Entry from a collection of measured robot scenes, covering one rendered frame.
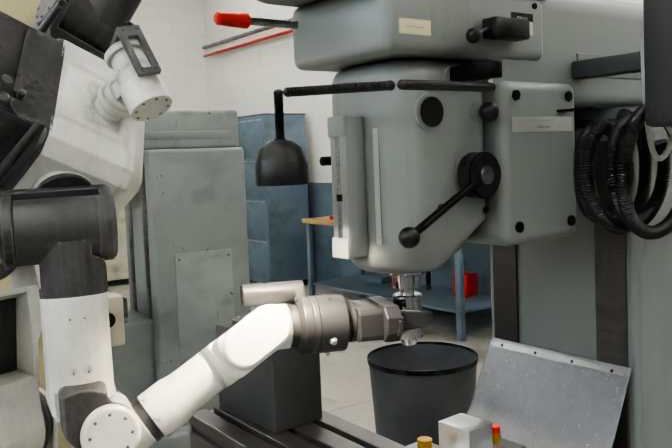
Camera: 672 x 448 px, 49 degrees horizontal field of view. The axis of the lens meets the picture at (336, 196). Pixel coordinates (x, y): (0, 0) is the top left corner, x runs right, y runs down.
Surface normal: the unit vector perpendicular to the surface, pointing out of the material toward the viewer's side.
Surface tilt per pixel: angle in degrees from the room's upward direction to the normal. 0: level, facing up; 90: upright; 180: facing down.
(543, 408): 63
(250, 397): 90
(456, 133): 90
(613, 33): 90
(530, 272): 90
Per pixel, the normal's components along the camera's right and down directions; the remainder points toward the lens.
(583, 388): -0.73, -0.40
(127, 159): 0.68, -0.53
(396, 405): -0.56, 0.13
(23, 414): 0.81, -0.16
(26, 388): 0.83, 0.07
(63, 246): 0.37, -0.06
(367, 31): -0.80, 0.07
